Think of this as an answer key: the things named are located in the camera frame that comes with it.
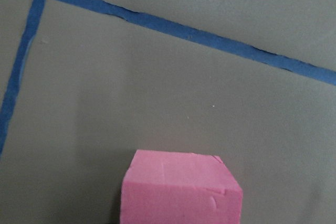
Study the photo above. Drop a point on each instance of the blue tape strip crosswise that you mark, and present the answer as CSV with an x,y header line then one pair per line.
x,y
207,39

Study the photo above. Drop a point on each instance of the pink foam block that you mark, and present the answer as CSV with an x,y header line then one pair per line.
x,y
175,187

